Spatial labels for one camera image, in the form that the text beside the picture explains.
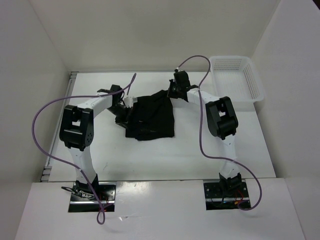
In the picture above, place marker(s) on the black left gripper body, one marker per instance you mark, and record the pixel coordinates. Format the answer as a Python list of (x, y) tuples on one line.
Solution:
[(121, 113)]

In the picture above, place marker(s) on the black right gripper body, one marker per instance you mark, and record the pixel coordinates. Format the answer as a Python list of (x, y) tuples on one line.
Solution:
[(173, 90)]

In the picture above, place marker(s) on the black shorts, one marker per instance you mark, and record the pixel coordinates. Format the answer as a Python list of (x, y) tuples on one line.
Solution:
[(152, 118)]

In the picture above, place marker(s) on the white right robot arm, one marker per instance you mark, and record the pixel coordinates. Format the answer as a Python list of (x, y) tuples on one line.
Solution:
[(221, 121)]

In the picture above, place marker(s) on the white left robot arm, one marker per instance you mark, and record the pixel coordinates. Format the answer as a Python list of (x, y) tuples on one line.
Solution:
[(77, 133)]

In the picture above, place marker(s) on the white plastic basket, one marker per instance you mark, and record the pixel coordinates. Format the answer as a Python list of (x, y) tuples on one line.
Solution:
[(236, 77)]

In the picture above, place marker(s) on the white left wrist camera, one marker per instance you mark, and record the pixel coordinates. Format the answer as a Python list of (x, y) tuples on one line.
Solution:
[(129, 101)]

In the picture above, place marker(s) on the aluminium frame rail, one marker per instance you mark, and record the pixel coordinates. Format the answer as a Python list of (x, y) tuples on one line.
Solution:
[(48, 167)]

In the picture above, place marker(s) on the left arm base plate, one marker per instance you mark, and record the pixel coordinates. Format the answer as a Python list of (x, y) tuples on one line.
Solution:
[(85, 202)]

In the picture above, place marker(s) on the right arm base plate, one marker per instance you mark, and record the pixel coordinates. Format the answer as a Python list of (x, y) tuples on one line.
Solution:
[(215, 199)]

